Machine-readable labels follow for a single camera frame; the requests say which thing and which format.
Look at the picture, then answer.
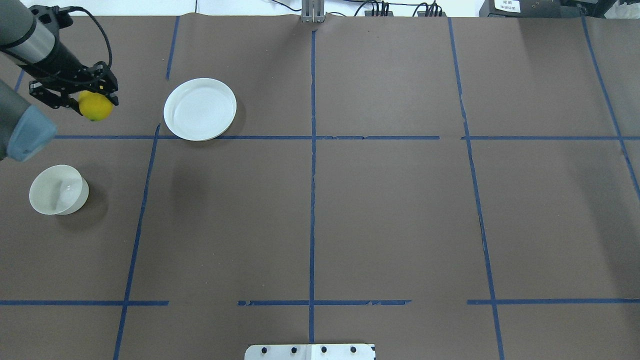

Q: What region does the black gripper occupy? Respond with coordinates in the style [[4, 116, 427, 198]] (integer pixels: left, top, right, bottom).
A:
[[21, 42, 120, 116]]

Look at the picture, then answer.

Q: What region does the yellow lemon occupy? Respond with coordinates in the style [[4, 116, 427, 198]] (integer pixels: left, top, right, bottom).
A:
[[77, 90, 114, 122]]

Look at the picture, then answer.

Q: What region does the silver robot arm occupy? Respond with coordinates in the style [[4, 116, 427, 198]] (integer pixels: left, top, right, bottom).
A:
[[0, 0, 119, 163]]

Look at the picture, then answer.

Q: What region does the white ceramic bowl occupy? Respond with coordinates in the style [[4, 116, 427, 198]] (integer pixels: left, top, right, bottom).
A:
[[29, 164, 90, 215]]

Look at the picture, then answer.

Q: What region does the white round plate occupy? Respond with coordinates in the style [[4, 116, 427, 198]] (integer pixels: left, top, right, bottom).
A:
[[163, 78, 238, 142]]

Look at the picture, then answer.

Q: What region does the black computer box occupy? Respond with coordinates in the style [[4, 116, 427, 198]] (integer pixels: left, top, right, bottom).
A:
[[478, 0, 585, 19]]

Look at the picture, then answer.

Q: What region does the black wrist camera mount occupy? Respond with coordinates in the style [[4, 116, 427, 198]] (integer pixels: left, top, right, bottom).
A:
[[29, 4, 74, 30]]

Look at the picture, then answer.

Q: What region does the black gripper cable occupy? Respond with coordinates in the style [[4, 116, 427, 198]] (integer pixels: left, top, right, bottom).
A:
[[65, 6, 114, 71]]

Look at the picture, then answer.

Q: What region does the aluminium frame post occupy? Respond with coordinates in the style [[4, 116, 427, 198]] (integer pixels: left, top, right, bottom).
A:
[[301, 0, 326, 23]]

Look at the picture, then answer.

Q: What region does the white camera stand pillar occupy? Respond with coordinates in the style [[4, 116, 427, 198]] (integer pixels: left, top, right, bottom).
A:
[[244, 343, 377, 360]]

